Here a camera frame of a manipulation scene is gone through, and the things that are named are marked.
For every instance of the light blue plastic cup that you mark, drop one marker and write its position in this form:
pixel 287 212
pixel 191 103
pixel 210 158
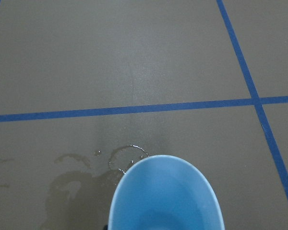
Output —
pixel 164 192

